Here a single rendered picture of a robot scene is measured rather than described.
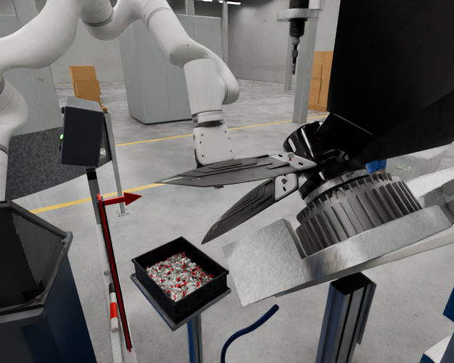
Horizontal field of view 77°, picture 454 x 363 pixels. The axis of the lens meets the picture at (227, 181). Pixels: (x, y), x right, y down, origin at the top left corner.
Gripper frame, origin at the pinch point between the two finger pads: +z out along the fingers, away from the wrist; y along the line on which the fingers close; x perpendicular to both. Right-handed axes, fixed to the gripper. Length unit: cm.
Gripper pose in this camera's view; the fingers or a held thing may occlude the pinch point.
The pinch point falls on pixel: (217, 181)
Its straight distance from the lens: 78.3
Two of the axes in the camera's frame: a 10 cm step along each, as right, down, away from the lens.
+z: 1.5, 9.8, 1.4
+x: -4.3, -0.6, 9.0
